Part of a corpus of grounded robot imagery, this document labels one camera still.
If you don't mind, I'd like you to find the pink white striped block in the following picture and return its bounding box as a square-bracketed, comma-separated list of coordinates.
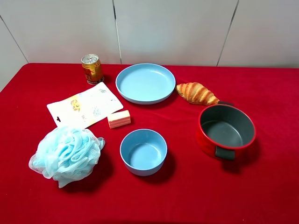
[107, 110, 131, 129]

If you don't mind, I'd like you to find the light blue shallow plate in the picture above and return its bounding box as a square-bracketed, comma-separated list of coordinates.
[115, 63, 176, 105]

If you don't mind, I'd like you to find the light blue deep bowl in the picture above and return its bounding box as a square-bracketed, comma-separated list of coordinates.
[120, 129, 168, 176]

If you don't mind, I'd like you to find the croissant bread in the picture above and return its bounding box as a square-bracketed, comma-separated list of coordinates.
[176, 82, 220, 105]

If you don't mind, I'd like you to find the white printed plastic pouch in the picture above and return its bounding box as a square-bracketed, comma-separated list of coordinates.
[47, 82, 123, 129]

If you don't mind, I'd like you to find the red pot with grey interior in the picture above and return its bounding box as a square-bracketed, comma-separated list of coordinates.
[196, 104, 256, 161]

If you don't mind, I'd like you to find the gold red drink can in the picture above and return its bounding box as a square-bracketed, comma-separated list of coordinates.
[81, 54, 104, 85]

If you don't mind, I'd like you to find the light blue mesh bath sponge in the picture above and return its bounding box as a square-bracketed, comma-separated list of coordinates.
[28, 126, 106, 188]

